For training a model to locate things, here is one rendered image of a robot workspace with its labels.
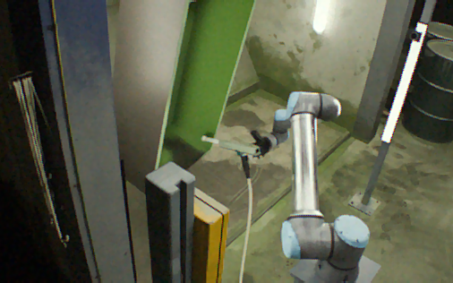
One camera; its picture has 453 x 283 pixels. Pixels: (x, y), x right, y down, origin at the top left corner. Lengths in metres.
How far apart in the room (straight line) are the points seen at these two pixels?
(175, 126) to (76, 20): 1.89
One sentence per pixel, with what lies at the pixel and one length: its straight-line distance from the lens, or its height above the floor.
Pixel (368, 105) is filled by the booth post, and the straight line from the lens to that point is 3.79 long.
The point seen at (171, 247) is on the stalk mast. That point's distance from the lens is 0.69.
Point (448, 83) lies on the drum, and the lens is 4.02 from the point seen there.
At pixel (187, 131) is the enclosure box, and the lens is 2.76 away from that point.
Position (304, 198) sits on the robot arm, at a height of 0.95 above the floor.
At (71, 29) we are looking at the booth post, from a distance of 1.00.
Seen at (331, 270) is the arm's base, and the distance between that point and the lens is 1.78.
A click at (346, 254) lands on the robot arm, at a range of 1.69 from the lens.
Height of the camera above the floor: 2.05
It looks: 35 degrees down
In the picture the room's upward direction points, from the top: 5 degrees clockwise
